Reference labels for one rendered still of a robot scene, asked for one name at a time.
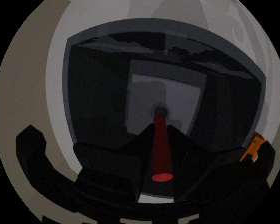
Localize dark red peg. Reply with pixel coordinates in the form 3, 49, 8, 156
152, 113, 173, 183

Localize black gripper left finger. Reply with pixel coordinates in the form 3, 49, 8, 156
72, 123, 155, 202

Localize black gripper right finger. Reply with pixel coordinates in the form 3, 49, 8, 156
167, 125, 245, 202

